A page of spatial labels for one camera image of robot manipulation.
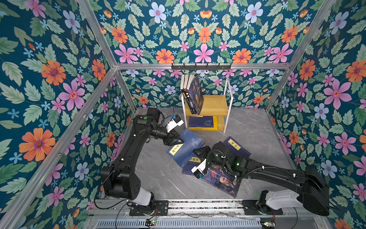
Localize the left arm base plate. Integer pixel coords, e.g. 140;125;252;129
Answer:
129;200;169;217

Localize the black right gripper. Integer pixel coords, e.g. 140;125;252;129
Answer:
192;146;229;171

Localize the black hook rail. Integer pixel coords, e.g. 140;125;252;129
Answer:
171;63;232;71

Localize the white wooden book shelf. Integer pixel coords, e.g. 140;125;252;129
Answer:
181;78;234;133

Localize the small dark blue book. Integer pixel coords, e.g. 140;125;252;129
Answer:
223;136;251;158

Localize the black book on shelf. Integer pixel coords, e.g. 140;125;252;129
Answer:
180;74;189;96

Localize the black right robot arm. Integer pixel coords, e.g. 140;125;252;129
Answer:
192;141;330;216

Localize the blue book in middle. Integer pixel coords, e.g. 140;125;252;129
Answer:
182;156;201;176

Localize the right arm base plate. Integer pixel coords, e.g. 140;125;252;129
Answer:
242;199;283;216

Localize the aluminium mounting rail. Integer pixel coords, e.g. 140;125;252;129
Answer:
87;198;318;219

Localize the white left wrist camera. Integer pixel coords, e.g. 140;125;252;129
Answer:
166;114;184;133

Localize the black wolf cover book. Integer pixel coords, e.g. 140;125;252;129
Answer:
184;75;196;115

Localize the blue book yellow label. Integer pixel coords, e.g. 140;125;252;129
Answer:
188;116;214;128
166;129;205;168

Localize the dark book orange calligraphy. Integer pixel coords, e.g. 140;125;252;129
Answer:
187;74;204;115

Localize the dark patterned book bottom right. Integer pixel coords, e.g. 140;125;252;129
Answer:
203;165;240;198

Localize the yellow cartoon cover book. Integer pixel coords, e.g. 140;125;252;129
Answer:
188;116;225;132

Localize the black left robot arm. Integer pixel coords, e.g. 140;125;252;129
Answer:
101;107;184;210

